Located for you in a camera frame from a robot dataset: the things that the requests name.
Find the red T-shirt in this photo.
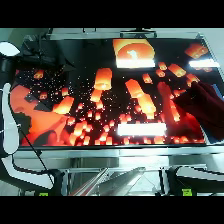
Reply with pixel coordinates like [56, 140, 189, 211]
[172, 81, 224, 142]

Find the silver frame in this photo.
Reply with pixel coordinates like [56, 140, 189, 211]
[0, 145, 224, 196]

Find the black cable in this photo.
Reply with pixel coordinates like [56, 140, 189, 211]
[18, 123, 55, 190]

